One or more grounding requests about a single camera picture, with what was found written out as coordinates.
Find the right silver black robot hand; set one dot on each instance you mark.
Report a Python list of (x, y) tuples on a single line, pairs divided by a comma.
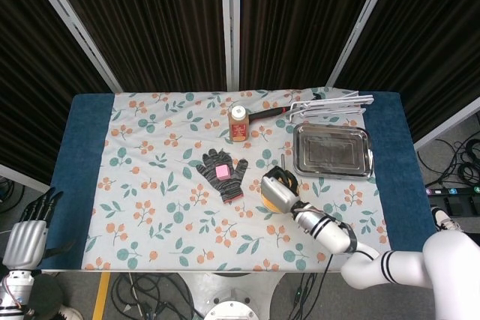
[(279, 192)]

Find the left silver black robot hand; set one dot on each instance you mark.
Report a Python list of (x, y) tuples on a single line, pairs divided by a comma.
[(26, 245)]

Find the metal spoon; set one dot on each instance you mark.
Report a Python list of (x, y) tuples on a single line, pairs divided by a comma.
[(283, 160)]

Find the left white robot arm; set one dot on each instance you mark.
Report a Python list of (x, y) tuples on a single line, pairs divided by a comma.
[(13, 293)]

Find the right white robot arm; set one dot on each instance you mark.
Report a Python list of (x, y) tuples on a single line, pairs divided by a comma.
[(393, 267)]

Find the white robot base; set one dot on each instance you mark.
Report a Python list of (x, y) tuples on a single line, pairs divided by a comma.
[(230, 308)]

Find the orange powder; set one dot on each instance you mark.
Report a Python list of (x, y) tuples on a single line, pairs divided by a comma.
[(269, 203)]

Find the white bowl of orange powder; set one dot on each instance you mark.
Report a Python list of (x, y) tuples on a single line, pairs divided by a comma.
[(267, 207)]

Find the black round fuzzy object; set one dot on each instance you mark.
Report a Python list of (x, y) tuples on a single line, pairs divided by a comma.
[(47, 295)]

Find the rectangular steel tray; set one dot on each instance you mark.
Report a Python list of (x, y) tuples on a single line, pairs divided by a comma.
[(332, 151)]

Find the black knit work glove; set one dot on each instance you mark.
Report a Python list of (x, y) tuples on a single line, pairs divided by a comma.
[(225, 187)]

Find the pink cube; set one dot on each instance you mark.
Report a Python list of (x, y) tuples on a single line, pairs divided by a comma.
[(222, 172)]

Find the brown juice bottle red label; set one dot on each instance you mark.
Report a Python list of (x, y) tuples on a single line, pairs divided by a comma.
[(238, 129)]

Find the blue table cloth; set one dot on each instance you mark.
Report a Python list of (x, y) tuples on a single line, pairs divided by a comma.
[(82, 155)]

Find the floral print tablecloth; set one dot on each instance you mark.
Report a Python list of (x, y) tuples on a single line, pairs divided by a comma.
[(150, 204)]

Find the white black sneaker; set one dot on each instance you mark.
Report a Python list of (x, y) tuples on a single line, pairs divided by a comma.
[(446, 219)]

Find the white partition post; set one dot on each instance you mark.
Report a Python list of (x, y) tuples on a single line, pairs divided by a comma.
[(71, 22), (18, 175), (230, 24), (448, 123), (360, 24)]

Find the white table pedestal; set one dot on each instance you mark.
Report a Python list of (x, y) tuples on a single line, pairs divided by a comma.
[(187, 290)]

